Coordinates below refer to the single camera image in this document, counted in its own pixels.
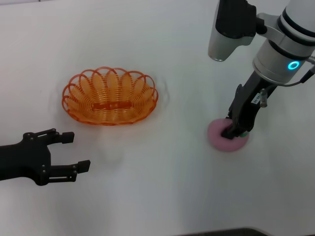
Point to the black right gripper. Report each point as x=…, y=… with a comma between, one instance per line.
x=246, y=108

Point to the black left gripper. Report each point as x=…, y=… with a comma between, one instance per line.
x=24, y=159

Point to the pink toy peach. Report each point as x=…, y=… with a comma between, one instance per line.
x=216, y=137

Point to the orange woven plastic basket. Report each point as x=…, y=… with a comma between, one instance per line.
x=108, y=108

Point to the dark robot torso cover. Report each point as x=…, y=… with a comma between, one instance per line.
x=221, y=232

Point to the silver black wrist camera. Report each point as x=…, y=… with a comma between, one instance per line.
x=226, y=22

